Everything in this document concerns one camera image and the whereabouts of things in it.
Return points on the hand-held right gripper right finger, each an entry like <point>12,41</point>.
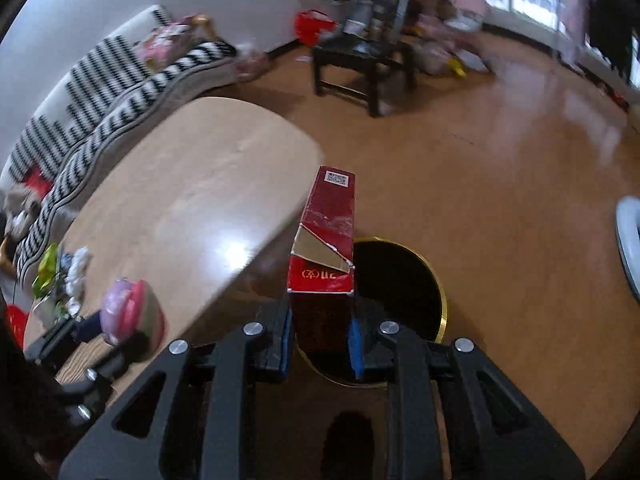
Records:
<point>356,350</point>

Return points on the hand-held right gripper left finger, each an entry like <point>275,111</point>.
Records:
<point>280,345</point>

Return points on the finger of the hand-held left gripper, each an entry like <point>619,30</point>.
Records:
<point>94,325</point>
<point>127,355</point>

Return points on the pink snack packet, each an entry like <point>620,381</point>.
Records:
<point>132,310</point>

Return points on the silver foil wrapper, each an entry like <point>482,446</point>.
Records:
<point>77,272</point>

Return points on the black gold-rimmed waste bin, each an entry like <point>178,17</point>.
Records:
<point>400,280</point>

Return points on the red cardboard box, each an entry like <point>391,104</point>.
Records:
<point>325,240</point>

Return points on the green wrapper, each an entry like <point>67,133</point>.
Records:
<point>46,270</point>

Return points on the person's dark shoe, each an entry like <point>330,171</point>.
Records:
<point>350,445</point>

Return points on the beige plush toy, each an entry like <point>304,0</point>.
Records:
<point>20,212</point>

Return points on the red cloth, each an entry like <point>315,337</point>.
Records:
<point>37,181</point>

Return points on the light wooden oval table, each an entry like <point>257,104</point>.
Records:
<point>190,185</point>

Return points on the black-white striped sofa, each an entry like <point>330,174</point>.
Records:
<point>100,110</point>

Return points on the clear plastic bag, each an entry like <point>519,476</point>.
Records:
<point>254,64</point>

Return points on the black wooden chair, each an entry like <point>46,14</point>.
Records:
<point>365,60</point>

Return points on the pink bag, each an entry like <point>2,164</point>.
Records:
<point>165,42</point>

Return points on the white round appliance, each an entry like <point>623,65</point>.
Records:
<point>631,250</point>

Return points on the yellow toy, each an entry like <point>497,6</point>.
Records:
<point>456,67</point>

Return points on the pink ride-on toy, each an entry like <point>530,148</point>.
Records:
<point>440,45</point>

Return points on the red plastic bag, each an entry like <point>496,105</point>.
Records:
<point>312,27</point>

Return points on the small white box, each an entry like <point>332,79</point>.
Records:
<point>353,26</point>

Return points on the pink child chair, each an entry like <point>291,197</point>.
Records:
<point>471,2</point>

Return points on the pink hanging garment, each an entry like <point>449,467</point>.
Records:
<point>572,10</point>

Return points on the dark hanging garment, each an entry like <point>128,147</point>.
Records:
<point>611,30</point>

